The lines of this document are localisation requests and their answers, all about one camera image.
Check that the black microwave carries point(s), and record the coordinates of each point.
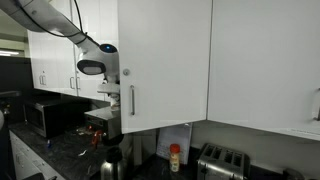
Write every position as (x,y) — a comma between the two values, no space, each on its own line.
(50,118)

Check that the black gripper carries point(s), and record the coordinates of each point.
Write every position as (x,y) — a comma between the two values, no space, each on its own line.
(115,101)

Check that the stainless steel coffee machine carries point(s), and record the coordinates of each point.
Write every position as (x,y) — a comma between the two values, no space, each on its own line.
(136,147)

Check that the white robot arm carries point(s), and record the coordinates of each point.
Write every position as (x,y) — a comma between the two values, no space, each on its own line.
(94,58)

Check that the white cupboard door with handle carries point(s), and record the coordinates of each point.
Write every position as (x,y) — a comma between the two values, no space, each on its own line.
(164,48)

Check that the red lid spice jar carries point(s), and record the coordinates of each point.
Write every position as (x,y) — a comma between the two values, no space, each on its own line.
(174,157)

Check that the white cupboard door right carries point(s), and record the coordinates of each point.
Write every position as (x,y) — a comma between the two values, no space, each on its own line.
(265,65)

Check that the silver toaster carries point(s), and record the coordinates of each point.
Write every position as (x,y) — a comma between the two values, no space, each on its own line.
(215,162)

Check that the white paper notice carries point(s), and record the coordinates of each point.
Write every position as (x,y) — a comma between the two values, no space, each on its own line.
(178,134)

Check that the steel coffee carafe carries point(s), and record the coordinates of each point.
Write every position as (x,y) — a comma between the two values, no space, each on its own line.
(114,165)

